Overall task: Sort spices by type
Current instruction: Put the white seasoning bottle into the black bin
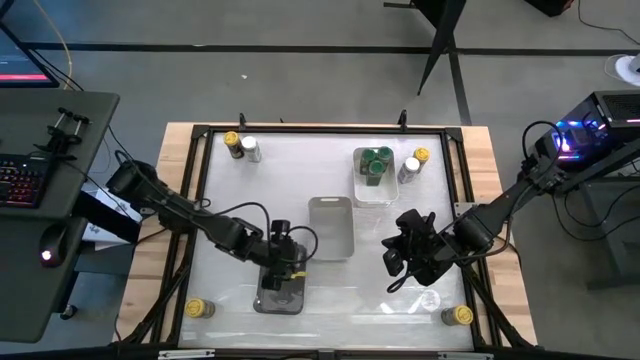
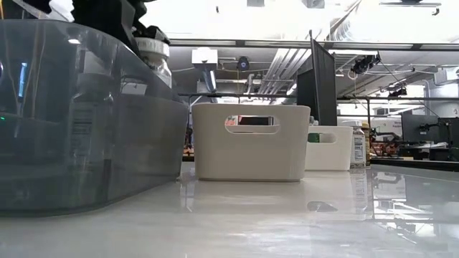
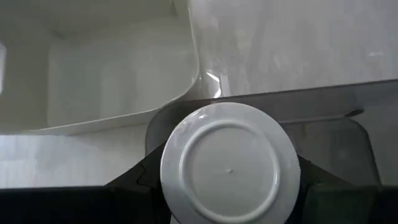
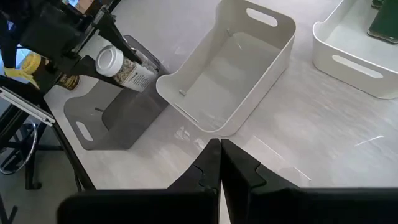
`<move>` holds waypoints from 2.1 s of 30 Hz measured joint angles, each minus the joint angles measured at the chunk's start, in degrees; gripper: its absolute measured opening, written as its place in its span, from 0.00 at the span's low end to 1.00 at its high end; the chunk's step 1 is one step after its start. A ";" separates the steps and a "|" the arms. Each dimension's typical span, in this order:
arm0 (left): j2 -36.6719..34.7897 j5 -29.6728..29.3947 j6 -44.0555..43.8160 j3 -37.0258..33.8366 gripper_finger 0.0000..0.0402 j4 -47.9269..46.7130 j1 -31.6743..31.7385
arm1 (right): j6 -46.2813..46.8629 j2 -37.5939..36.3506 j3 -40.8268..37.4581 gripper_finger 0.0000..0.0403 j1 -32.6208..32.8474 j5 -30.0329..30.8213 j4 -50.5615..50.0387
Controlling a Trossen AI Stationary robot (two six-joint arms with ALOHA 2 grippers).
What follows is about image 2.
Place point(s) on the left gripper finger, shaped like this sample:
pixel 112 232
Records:
pixel 152 32
pixel 120 30

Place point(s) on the white lid seasoning jar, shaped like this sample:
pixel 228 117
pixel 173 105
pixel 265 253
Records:
pixel 152 46
pixel 89 125
pixel 358 147

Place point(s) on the yellow lid spice jar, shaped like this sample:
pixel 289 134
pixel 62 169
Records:
pixel 368 143

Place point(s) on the clear grey plastic bin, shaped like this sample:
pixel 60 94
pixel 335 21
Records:
pixel 43 172

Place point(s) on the black partition panel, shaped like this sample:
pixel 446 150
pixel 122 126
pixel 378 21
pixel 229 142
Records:
pixel 324 89

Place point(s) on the dark ceiling light fixture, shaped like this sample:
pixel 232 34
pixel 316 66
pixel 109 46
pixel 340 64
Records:
pixel 410 3

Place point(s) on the red and black equipment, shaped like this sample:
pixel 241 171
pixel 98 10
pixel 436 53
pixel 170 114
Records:
pixel 385 147

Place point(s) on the dark computer monitor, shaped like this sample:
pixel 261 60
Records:
pixel 450 130
pixel 419 125

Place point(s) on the black camera with blue lens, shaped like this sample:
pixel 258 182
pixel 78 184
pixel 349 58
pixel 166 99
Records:
pixel 243 63

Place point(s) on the black horizontal frame bar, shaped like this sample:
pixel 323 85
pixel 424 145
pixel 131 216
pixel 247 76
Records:
pixel 272 43

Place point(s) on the black overhead camera rig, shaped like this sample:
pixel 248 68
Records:
pixel 364 64
pixel 397 92

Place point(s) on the black table frame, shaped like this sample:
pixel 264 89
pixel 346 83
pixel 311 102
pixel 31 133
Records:
pixel 419 165

